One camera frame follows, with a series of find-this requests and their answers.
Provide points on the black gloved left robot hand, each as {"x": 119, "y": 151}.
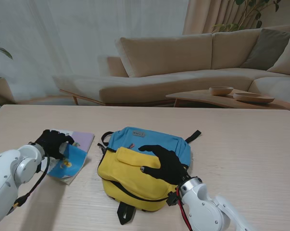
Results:
{"x": 51, "y": 144}

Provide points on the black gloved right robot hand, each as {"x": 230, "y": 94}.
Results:
{"x": 171, "y": 168}

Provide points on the blue cover book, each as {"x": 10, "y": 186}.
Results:
{"x": 70, "y": 166}

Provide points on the blue and yellow school bag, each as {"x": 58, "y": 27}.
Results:
{"x": 135, "y": 178}

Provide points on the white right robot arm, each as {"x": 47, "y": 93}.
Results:
{"x": 207, "y": 209}

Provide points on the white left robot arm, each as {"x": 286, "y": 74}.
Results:
{"x": 7, "y": 173}

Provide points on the purple cover book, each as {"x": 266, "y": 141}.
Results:
{"x": 83, "y": 140}

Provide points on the beige plant pot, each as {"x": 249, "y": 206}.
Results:
{"x": 0, "y": 90}

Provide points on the wooden coffee table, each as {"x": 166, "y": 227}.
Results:
{"x": 197, "y": 96}

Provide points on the small deep wooden bowl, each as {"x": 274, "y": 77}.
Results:
{"x": 221, "y": 91}

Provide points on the green plant with long leaves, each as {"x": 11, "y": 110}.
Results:
{"x": 3, "y": 50}

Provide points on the wide shallow wooden bowl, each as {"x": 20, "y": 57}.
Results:
{"x": 253, "y": 98}

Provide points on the white sheer curtain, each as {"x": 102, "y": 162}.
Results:
{"x": 63, "y": 36}

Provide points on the beige corner sofa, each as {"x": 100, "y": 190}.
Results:
{"x": 168, "y": 55}

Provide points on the tall green leafy plant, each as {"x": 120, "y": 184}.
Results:
{"x": 227, "y": 27}

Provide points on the grey sofa cushion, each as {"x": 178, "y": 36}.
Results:
{"x": 267, "y": 48}

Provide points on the beige pleated curtain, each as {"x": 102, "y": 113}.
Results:
{"x": 207, "y": 16}

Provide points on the beige sofa cushion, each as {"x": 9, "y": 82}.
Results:
{"x": 289, "y": 60}

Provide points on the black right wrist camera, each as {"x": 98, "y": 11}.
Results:
{"x": 172, "y": 198}

